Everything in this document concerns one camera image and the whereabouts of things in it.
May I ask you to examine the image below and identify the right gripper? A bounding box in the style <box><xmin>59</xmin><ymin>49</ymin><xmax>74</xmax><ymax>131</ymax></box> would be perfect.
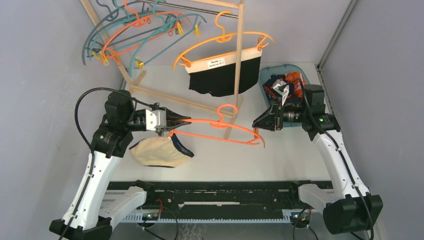
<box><xmin>252</xmin><ymin>96</ymin><xmax>308</xmax><ymax>131</ymax></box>

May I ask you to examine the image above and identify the orange hanger with clips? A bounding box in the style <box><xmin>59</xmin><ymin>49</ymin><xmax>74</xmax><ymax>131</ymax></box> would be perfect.
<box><xmin>168</xmin><ymin>103</ymin><xmax>266</xmax><ymax>148</ymax></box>

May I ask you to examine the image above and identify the beige underwear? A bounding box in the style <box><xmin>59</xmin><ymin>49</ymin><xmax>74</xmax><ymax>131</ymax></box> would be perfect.
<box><xmin>128</xmin><ymin>134</ymin><xmax>195</xmax><ymax>168</ymax></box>

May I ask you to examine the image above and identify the navy orange-trimmed underwear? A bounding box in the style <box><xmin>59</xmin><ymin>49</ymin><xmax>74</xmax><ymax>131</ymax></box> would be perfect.
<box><xmin>262</xmin><ymin>74</ymin><xmax>287</xmax><ymax>101</ymax></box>

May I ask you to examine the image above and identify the yellow hanger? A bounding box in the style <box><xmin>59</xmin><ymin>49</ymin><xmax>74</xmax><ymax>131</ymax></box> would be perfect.
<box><xmin>172</xmin><ymin>10</ymin><xmax>275</xmax><ymax>73</ymax></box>

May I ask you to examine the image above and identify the black white-banded underwear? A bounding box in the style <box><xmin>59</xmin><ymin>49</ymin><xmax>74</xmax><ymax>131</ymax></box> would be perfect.
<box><xmin>185</xmin><ymin>47</ymin><xmax>262</xmax><ymax>97</ymax></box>

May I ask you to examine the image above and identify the teal hanger with clips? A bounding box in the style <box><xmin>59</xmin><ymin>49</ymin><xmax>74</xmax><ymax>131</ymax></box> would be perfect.
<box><xmin>128</xmin><ymin>0</ymin><xmax>207</xmax><ymax>76</ymax></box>

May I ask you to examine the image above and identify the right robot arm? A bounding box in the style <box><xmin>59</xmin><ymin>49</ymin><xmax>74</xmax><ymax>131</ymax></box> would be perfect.
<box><xmin>252</xmin><ymin>77</ymin><xmax>384</xmax><ymax>239</ymax></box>

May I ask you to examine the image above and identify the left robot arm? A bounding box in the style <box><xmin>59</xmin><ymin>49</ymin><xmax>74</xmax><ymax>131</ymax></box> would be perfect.
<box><xmin>49</xmin><ymin>88</ymin><xmax>189</xmax><ymax>240</ymax></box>

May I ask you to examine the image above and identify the orange underwear in basket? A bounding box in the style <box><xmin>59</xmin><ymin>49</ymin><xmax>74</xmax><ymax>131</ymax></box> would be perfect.
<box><xmin>285</xmin><ymin>71</ymin><xmax>306</xmax><ymax>99</ymax></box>

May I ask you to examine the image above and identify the dark teal empty hanger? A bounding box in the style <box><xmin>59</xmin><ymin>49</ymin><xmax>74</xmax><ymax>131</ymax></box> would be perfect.
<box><xmin>81</xmin><ymin>0</ymin><xmax>160</xmax><ymax>66</ymax></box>

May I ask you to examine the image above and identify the teal plastic basket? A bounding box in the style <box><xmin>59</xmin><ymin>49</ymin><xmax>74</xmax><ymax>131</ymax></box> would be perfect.
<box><xmin>252</xmin><ymin>63</ymin><xmax>311</xmax><ymax>131</ymax></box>

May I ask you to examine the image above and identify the wooden clothes rack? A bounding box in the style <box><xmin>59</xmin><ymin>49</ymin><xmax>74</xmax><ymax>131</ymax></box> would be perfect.
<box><xmin>79</xmin><ymin>0</ymin><xmax>247</xmax><ymax>140</ymax></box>

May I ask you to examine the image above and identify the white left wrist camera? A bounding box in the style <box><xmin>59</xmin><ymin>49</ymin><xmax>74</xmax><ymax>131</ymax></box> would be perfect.
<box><xmin>145</xmin><ymin>109</ymin><xmax>157</xmax><ymax>131</ymax></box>

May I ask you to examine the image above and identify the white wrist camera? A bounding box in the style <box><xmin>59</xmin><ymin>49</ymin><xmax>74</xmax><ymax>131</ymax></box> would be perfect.
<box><xmin>272</xmin><ymin>80</ymin><xmax>290</xmax><ymax>104</ymax></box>
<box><xmin>145</xmin><ymin>109</ymin><xmax>157</xmax><ymax>131</ymax></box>

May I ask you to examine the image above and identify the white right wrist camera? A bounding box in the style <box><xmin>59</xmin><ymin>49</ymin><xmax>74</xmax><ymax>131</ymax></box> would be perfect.
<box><xmin>272</xmin><ymin>80</ymin><xmax>290</xmax><ymax>104</ymax></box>

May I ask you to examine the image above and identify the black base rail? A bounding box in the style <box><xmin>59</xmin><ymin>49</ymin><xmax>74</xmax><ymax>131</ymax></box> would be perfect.
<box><xmin>105</xmin><ymin>180</ymin><xmax>335</xmax><ymax>223</ymax></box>

